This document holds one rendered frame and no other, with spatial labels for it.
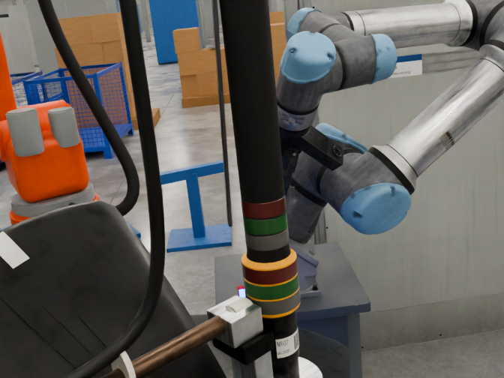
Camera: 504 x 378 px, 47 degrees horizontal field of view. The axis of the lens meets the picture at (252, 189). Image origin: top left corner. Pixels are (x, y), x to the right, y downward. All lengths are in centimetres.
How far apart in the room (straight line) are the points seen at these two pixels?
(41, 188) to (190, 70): 573
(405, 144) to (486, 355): 186
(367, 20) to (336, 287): 54
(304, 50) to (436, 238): 186
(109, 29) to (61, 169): 430
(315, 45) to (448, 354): 212
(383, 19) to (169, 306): 74
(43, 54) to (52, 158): 708
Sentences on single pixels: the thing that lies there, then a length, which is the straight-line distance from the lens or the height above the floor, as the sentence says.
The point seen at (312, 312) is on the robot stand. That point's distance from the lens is 116.
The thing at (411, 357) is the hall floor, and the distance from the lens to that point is 278.
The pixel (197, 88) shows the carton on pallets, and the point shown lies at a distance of 972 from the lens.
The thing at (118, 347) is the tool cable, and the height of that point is 139.
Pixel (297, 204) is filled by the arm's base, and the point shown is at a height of 119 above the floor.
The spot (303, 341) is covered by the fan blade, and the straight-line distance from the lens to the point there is 75.
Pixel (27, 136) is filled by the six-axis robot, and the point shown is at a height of 87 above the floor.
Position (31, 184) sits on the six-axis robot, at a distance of 427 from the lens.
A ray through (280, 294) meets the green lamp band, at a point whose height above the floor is 137.
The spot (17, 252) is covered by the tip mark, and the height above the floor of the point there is 142.
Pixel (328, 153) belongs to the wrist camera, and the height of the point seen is 132.
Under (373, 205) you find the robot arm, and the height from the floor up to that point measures 122.
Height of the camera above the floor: 159
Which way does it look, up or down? 18 degrees down
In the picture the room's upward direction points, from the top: 6 degrees counter-clockwise
